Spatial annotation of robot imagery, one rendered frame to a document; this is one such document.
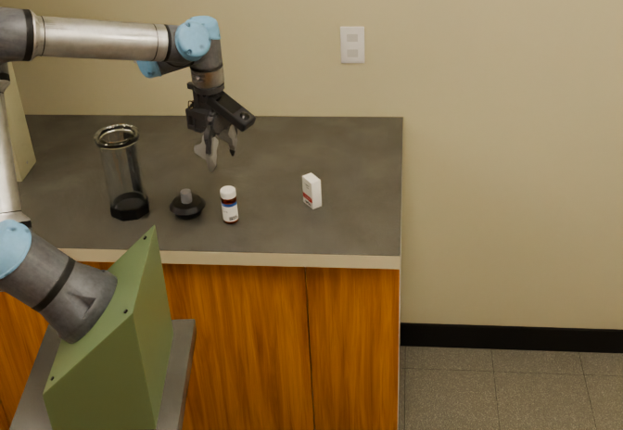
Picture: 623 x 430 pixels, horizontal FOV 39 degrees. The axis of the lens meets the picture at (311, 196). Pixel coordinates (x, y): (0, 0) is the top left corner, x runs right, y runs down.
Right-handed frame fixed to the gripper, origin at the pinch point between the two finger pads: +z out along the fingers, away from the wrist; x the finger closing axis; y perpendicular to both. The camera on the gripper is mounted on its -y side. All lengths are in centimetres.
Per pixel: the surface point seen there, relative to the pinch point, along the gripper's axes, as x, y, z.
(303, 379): 1, -20, 62
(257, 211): -6.4, -3.5, 17.5
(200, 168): -16.8, 23.0, 17.5
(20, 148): 9, 64, 9
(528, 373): -81, -57, 111
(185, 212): 5.8, 9.5, 14.7
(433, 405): -51, -35, 111
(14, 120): 8, 64, 1
